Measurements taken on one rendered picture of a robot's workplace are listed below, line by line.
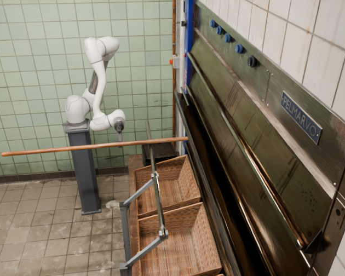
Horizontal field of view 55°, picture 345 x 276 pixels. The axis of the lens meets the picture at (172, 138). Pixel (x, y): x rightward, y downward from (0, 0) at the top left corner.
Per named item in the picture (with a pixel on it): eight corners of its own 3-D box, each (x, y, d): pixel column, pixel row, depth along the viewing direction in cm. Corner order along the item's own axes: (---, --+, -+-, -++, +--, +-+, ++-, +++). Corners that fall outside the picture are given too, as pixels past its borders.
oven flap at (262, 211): (191, 88, 258) (200, 65, 249) (292, 306, 107) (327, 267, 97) (185, 87, 256) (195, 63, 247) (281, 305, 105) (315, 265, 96)
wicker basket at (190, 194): (187, 178, 301) (188, 153, 286) (201, 224, 253) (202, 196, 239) (133, 183, 294) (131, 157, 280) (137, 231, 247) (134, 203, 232)
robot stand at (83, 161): (81, 202, 358) (66, 120, 306) (101, 199, 362) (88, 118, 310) (81, 215, 341) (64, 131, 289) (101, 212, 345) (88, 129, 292)
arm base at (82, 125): (63, 121, 304) (62, 116, 302) (87, 119, 308) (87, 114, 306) (61, 131, 289) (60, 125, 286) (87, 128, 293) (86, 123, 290)
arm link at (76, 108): (63, 120, 294) (58, 98, 283) (78, 113, 307) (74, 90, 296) (76, 125, 287) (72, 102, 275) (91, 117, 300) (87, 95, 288)
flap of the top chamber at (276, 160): (192, 56, 245) (202, 29, 235) (311, 252, 93) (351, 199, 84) (187, 54, 243) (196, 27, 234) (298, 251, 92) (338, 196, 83)
